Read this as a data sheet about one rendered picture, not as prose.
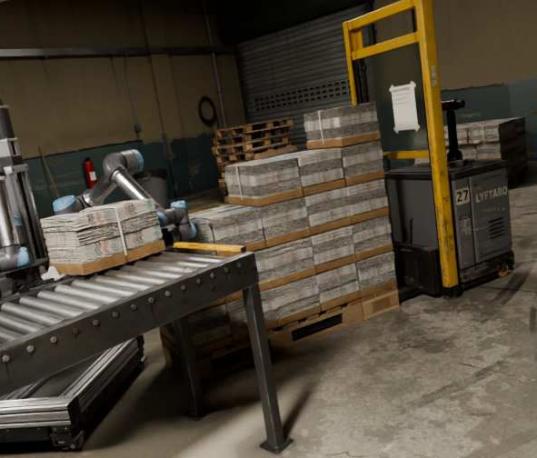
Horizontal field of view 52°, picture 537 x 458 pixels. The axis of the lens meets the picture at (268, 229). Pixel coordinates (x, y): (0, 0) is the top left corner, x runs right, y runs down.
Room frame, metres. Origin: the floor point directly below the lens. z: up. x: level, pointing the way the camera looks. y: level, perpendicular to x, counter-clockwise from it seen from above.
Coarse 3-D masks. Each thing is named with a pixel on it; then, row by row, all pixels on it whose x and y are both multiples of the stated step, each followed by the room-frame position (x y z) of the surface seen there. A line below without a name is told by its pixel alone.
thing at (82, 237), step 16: (48, 224) 2.17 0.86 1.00; (64, 224) 2.07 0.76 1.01; (80, 224) 2.03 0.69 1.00; (96, 224) 2.08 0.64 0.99; (48, 240) 2.20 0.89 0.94; (64, 240) 2.10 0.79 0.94; (80, 240) 2.03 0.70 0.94; (96, 240) 2.07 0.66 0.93; (112, 240) 2.12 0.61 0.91; (64, 256) 2.12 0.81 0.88; (80, 256) 2.02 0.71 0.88; (96, 256) 2.06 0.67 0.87
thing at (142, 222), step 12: (108, 204) 2.38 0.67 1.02; (120, 204) 2.27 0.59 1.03; (132, 204) 2.20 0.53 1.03; (144, 204) 2.26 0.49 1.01; (132, 216) 2.19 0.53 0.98; (144, 216) 2.24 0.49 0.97; (156, 216) 2.27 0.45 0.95; (132, 228) 2.18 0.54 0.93; (144, 228) 2.23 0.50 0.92; (156, 228) 2.27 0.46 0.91; (132, 240) 2.18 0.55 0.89; (144, 240) 2.22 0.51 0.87; (156, 240) 2.26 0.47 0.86
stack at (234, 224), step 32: (224, 224) 2.81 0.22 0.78; (256, 224) 2.90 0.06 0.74; (288, 224) 2.99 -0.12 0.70; (320, 224) 3.08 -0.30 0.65; (256, 256) 2.88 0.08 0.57; (288, 256) 2.96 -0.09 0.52; (320, 256) 3.06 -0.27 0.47; (288, 288) 2.96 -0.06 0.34; (320, 288) 3.05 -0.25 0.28; (352, 288) 3.15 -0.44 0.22; (192, 320) 2.69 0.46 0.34; (224, 320) 2.78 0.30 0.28; (320, 320) 3.03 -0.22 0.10; (352, 320) 3.13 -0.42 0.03; (224, 352) 2.75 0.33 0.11
